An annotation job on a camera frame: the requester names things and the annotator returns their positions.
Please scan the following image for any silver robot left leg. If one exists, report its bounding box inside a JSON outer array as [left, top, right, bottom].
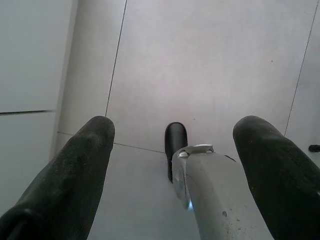
[[171, 143, 276, 240]]

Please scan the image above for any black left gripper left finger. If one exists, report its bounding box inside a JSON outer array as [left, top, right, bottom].
[[0, 115, 116, 240]]

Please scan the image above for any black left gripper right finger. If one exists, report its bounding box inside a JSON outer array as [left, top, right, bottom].
[[232, 115, 320, 240]]

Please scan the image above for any black robot left foot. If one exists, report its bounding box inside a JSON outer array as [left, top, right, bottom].
[[164, 121, 189, 183]]

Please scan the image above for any white cabinet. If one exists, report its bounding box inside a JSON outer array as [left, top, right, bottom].
[[0, 0, 80, 161]]

